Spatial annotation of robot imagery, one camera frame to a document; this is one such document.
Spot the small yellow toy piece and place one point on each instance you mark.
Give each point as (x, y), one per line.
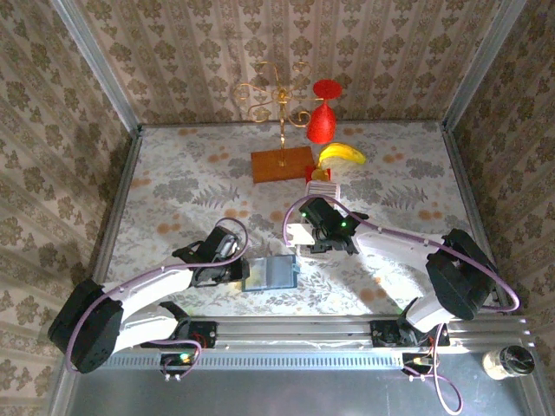
(321, 175)

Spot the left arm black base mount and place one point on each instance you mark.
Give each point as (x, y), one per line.
(204, 333)

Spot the aluminium rail beam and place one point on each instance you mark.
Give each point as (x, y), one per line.
(295, 331)

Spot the aluminium table side rail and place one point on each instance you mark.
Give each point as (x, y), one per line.
(467, 195)
(116, 208)

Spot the glass jar with black lid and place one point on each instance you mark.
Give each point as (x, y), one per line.
(505, 362)

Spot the floral tablecloth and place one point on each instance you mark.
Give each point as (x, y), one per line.
(195, 164)

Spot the yellow banana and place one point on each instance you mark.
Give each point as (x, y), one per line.
(342, 154)

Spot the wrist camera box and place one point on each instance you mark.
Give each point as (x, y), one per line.
(226, 246)
(303, 234)

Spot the blue card holder wallet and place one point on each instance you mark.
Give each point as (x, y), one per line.
(277, 273)

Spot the aluminium frame post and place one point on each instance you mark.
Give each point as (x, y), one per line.
(92, 56)
(485, 56)

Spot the gold stand with wooden base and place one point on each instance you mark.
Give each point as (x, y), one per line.
(277, 167)

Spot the grey metal shelf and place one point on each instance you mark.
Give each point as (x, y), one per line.
(282, 394)

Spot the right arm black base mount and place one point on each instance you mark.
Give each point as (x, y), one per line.
(386, 333)

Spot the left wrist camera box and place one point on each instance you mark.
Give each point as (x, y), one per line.
(226, 246)

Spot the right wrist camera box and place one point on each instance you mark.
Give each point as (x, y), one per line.
(303, 234)

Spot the small red block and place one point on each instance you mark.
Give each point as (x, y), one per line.
(308, 174)

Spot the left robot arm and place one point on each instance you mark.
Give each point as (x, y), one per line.
(147, 286)

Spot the red wine glass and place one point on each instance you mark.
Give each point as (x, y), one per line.
(321, 125)

